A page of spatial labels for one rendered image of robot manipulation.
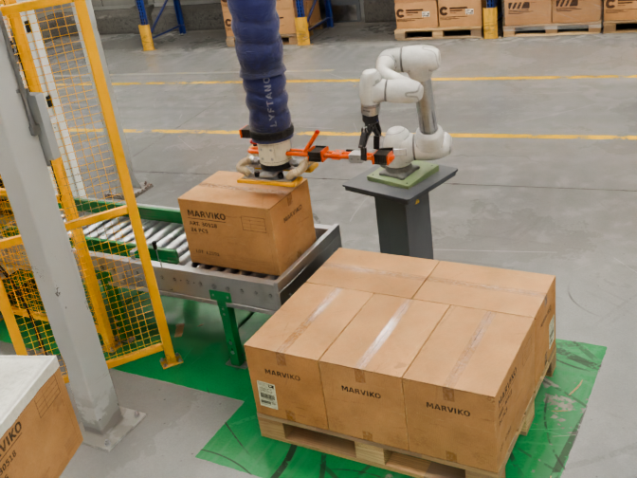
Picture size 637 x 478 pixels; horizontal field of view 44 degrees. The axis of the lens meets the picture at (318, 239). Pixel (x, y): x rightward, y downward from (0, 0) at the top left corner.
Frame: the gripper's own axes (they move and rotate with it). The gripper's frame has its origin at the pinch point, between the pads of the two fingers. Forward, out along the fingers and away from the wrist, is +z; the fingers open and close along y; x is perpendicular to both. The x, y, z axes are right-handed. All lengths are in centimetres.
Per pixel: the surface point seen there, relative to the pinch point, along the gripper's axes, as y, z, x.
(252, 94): 12, -24, -59
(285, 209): 9, 39, -45
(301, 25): -641, 172, -439
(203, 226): 26, 52, -89
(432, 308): 27, 60, 47
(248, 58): 13, -43, -58
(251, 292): 41, 74, -49
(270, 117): 10, -13, -50
